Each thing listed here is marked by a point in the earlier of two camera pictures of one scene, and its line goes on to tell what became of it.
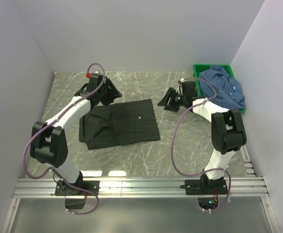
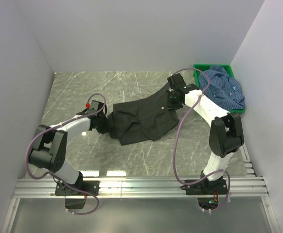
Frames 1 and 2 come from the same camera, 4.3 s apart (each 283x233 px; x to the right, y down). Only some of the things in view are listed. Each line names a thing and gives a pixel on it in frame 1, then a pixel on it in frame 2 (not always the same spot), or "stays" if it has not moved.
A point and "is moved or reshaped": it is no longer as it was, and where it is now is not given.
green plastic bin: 198,68 stays
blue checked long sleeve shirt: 230,94 stays
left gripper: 114,93 -> 106,127
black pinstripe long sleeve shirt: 118,124 is moved or reshaped
